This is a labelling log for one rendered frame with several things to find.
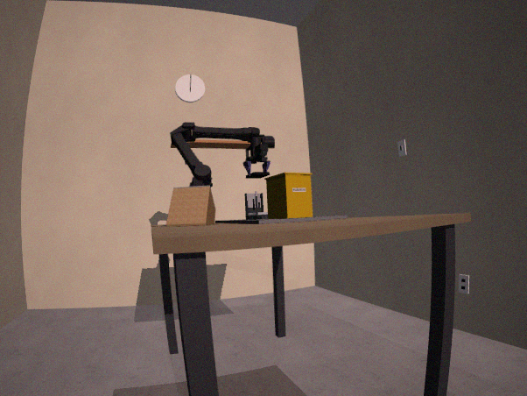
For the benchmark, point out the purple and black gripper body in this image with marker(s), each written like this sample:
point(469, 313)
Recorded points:
point(254, 160)

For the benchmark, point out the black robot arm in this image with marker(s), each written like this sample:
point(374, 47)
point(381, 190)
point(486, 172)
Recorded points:
point(202, 173)

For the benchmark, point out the yellow open-top bin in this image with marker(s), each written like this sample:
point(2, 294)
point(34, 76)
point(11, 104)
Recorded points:
point(289, 195)

